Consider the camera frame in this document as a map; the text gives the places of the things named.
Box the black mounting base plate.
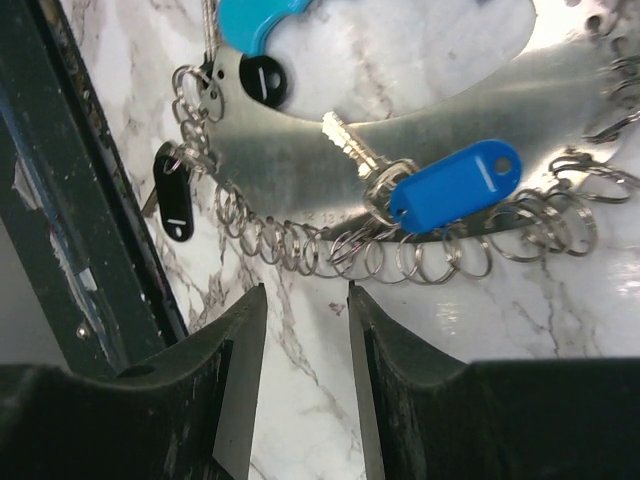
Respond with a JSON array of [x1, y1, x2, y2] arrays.
[[1, 1, 187, 378]]

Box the grey spiky metal ring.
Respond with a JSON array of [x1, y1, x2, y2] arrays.
[[169, 0, 640, 286]]

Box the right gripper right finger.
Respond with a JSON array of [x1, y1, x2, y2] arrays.
[[348, 285, 639, 479]]

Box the black key tag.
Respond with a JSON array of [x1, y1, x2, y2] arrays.
[[239, 55, 288, 109], [153, 142, 194, 243]]

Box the blue silicone band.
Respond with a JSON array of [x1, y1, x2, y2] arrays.
[[218, 0, 311, 56]]

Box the silver key blue tag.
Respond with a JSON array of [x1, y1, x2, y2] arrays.
[[322, 111, 418, 228]]

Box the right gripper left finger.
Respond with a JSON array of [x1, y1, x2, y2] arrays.
[[1, 285, 267, 479]]

